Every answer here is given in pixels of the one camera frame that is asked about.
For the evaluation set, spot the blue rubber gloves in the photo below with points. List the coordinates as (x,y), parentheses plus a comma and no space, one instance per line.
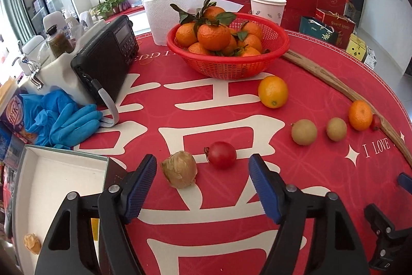
(64,123)

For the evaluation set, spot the white ceramic jar with tap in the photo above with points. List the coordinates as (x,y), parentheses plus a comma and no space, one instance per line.
(61,75)

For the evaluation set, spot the long wooden stick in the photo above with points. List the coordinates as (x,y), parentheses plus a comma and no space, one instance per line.
(322,72)

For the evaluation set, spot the small orange kumquat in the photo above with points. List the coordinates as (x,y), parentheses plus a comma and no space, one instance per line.
(360,115)

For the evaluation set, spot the small brown longan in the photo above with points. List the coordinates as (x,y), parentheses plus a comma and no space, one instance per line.
(304,132)
(336,129)

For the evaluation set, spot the purple label paper tub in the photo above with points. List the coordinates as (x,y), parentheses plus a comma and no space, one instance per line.
(13,110)

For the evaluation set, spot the round orange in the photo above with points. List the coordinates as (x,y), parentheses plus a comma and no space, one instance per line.
(273,91)

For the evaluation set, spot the red cherry tomato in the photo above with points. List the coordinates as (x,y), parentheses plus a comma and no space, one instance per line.
(222,155)

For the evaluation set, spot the tiny red tomato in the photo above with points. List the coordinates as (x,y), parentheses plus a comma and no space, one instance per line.
(376,122)

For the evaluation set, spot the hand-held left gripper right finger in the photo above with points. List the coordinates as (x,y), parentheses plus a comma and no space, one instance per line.
(265,188)

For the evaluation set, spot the red plastic basket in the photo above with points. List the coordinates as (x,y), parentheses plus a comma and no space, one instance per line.
(225,65)

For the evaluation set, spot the blue packet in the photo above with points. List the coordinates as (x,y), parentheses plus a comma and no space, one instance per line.
(9,146)

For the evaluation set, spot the green potted plant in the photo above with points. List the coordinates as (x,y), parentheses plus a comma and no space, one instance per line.
(111,4)

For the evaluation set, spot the black portable radio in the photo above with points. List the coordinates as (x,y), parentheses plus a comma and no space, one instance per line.
(106,52)

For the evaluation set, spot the white paper cup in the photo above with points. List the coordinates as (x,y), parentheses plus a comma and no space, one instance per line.
(267,10)

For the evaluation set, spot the white paper towel roll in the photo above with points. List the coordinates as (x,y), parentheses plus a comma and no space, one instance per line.
(161,17)

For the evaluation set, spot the small dried physalis husk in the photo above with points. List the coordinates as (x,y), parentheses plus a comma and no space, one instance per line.
(32,243)

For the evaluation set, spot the red box with ribbon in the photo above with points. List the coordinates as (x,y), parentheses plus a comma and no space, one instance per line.
(334,25)

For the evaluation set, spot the grey box with white lining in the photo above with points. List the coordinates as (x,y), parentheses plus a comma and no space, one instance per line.
(58,184)

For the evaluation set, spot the pile of leafy mandarins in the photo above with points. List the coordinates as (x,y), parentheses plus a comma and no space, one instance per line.
(214,36)

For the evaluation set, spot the red printed table mat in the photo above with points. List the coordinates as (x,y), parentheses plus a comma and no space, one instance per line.
(322,172)

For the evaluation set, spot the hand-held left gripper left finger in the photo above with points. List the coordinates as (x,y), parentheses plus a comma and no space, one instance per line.
(141,184)

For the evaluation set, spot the brown bottle with white cap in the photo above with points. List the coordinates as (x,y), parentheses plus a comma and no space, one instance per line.
(58,43)

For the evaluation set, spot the dark green gift bag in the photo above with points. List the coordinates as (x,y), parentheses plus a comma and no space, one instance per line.
(317,30)

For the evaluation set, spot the white paper sheet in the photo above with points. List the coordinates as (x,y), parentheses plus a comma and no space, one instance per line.
(225,3)

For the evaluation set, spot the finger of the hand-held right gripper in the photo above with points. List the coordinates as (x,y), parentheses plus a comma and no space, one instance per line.
(375,213)
(405,181)

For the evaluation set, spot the small white box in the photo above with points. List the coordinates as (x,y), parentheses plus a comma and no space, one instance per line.
(370,57)

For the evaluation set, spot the small yellow box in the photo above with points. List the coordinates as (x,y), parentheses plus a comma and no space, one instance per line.
(355,48)

